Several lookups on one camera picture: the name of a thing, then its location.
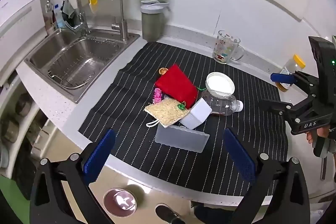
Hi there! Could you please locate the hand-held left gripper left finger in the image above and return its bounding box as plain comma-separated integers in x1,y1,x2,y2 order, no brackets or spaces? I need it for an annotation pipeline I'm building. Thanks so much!
29,129,117,224

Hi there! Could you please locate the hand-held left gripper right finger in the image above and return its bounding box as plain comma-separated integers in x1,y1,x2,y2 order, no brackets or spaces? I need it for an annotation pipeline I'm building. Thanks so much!
223,128,312,224

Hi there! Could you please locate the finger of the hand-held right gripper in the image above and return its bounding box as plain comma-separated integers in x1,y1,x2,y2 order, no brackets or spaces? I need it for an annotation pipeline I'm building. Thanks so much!
262,99,314,122
270,70,319,92

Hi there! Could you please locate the clear plastic bottle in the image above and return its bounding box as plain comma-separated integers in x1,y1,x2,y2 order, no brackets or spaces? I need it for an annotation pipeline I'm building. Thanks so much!
201,89,244,117

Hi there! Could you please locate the white paper box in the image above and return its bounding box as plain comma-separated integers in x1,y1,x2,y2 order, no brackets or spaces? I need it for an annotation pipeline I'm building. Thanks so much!
179,97,213,130

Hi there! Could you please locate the translucent plastic box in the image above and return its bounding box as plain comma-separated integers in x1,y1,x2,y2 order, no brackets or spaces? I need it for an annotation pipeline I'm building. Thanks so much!
154,124,211,153

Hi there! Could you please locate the white round lid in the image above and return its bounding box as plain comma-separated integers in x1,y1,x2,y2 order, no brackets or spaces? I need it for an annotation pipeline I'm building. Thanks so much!
205,71,236,96

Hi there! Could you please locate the straw woven pouch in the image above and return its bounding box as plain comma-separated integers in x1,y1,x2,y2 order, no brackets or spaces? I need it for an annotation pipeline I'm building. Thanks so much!
144,98,194,128

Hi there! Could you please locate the red cloth pouch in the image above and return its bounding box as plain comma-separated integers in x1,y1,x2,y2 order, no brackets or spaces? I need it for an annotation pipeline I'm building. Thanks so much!
155,64,199,110

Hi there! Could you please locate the person's right hand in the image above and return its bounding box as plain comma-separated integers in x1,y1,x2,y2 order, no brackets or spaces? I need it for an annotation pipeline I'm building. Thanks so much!
306,126,336,143

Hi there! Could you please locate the yellow-lidded jar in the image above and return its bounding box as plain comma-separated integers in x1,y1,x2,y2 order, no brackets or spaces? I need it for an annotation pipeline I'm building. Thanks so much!
276,54,306,93

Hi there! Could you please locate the black white-striped mat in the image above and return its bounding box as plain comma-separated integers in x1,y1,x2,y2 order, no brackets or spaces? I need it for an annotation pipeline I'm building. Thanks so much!
78,42,289,205

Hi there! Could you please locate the person's dark trouser leg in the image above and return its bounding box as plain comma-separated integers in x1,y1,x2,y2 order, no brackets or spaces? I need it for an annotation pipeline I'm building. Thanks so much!
190,202,238,224

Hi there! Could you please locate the printed glass mug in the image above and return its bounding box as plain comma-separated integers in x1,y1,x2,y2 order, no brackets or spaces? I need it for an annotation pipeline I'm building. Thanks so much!
212,30,245,64

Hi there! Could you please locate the person's black shoe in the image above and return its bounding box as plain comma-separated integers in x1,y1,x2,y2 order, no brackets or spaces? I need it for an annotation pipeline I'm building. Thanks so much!
155,203,185,224

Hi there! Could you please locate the metal pot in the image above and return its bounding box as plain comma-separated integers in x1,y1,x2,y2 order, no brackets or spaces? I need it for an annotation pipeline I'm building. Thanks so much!
15,100,34,117

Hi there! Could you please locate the stainless steel sink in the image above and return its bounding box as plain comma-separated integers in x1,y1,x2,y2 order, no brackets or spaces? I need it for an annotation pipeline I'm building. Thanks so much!
24,28,141,104

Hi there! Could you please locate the white storage shelf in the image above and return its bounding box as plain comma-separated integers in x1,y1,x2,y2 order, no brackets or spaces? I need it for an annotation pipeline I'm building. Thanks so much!
0,73,57,177

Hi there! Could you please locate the chrome gooseneck faucet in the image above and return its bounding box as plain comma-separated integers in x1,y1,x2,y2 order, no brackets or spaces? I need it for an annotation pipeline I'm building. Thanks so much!
89,0,130,41

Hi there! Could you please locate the grey-green lidded tumbler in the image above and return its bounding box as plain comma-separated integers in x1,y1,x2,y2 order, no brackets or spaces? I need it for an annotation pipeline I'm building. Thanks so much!
140,0,170,42

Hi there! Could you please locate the grey dish cloth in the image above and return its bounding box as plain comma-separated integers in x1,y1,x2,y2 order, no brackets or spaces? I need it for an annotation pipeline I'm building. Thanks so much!
61,0,77,18

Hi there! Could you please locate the wire sink rack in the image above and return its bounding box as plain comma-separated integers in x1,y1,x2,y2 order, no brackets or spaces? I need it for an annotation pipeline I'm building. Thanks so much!
47,38,123,89

